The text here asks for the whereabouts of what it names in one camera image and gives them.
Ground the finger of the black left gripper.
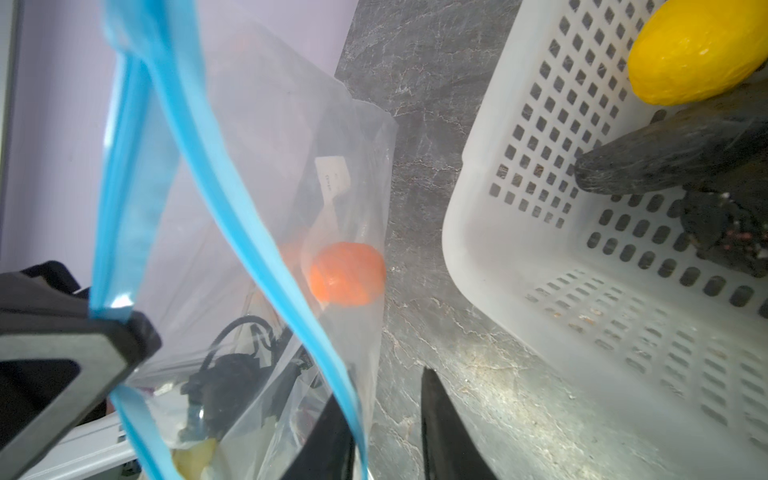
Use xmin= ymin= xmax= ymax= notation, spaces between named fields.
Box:
xmin=1 ymin=273 xmax=162 ymax=479

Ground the clear zip top bag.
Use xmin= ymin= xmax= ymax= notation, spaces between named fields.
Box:
xmin=89 ymin=1 xmax=397 ymax=479

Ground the white perforated plastic basket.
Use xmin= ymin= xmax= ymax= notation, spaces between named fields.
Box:
xmin=443 ymin=1 xmax=767 ymax=479

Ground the dark eggplant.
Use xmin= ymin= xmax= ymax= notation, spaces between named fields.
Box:
xmin=574 ymin=81 xmax=767 ymax=195

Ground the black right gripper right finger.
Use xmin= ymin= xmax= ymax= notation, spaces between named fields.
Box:
xmin=421 ymin=367 xmax=497 ymax=480

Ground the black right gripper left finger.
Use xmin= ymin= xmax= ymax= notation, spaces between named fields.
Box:
xmin=281 ymin=396 xmax=356 ymax=480

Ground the yellow lemon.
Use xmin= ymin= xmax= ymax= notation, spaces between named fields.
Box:
xmin=628 ymin=0 xmax=767 ymax=106

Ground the dark round fruit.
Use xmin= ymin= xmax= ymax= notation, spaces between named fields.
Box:
xmin=680 ymin=178 xmax=767 ymax=278

